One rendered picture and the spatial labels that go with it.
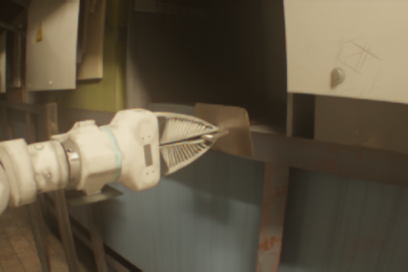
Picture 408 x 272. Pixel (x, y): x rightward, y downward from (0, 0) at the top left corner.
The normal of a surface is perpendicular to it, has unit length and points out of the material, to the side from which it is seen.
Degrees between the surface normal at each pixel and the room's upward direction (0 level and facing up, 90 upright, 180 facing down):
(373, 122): 90
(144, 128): 87
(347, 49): 90
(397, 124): 90
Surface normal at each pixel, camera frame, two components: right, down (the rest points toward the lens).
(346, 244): -0.69, 0.13
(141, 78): 0.72, 0.12
